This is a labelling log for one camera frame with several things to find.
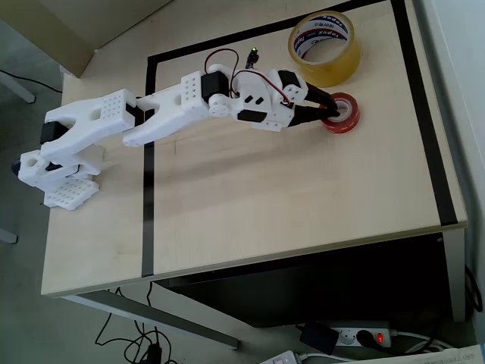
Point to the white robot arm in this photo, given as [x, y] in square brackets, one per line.
[94, 113]

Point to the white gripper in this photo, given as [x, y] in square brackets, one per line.
[285, 99]

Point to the grey upright table leg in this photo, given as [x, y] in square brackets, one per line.
[456, 277]

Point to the large yellow tape roll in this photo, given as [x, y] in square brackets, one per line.
[341, 72]

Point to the grey slanted table leg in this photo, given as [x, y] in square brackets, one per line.
[159, 317]

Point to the grey furniture leg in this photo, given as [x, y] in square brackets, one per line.
[19, 91]

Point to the brown cardboard box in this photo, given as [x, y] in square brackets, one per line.
[57, 34]

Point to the black round plug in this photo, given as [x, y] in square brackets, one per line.
[365, 338]

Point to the grey power strip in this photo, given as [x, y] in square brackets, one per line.
[348, 337]

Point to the printed paper sheet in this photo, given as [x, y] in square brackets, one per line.
[435, 356]

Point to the red tape roll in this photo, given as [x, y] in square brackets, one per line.
[348, 123]

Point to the white power strip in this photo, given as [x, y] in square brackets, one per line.
[280, 358]

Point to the small camera with green light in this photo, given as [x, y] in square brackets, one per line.
[252, 58]

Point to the black power adapter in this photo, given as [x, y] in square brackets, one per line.
[317, 337]

